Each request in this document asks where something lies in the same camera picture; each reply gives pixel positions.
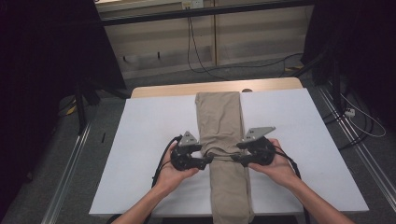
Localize black metal stand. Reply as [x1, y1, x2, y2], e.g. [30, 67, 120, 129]
[291, 49, 344, 114]
[73, 77, 133, 135]

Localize white table mat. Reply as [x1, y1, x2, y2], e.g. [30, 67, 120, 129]
[89, 88, 370, 217]

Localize black horizontal beam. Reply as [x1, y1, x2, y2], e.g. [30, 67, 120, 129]
[99, 0, 316, 28]

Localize white floor cable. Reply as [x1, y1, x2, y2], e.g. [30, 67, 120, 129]
[340, 92, 388, 139]

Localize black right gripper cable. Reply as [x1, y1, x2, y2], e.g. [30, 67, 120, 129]
[274, 145, 312, 224]

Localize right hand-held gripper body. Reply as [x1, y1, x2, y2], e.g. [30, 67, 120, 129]
[236, 126, 277, 168]

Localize white wall socket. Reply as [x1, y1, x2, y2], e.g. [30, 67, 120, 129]
[181, 0, 205, 10]

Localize black hanging floor cable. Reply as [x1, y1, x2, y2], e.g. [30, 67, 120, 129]
[186, 16, 304, 81]

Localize black floor cable bundle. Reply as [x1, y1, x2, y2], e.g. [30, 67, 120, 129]
[321, 92, 375, 151]

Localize person's right hand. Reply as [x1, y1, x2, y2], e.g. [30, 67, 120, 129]
[247, 138, 299, 189]

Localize metal floor rail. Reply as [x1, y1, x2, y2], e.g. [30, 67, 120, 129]
[317, 84, 396, 204]
[40, 121, 93, 224]

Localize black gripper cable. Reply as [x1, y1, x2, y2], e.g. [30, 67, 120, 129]
[274, 145, 312, 224]
[106, 134, 184, 224]

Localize black curtain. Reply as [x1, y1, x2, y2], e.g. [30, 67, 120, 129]
[0, 0, 127, 218]
[301, 0, 396, 127]

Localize beige pants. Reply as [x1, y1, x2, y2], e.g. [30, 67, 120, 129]
[194, 91, 255, 224]

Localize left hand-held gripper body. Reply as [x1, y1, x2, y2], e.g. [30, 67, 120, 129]
[170, 131, 207, 172]

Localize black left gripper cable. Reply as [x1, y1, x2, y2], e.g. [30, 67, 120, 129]
[106, 134, 184, 224]

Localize person's left hand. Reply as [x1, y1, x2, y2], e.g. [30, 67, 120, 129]
[154, 142, 201, 189]

